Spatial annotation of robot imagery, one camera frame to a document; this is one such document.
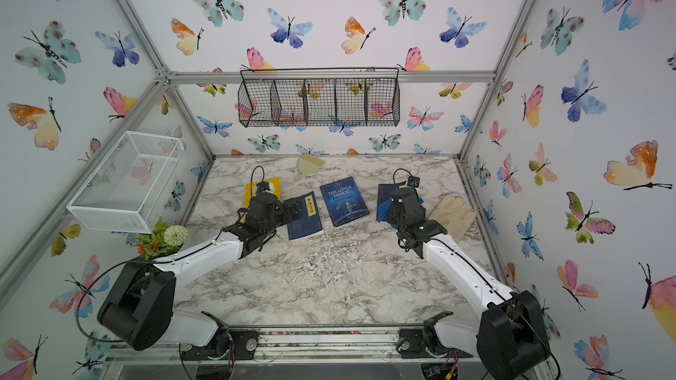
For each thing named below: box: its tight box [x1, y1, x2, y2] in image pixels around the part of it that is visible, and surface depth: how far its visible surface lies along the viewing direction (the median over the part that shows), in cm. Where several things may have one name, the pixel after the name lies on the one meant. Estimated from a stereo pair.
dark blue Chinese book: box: [286, 190, 324, 242], surface depth 98 cm
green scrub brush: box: [296, 153, 326, 176], surface depth 121 cm
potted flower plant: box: [132, 219, 189, 260], surface depth 80 cm
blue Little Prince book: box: [319, 175, 371, 227], surface depth 106 cm
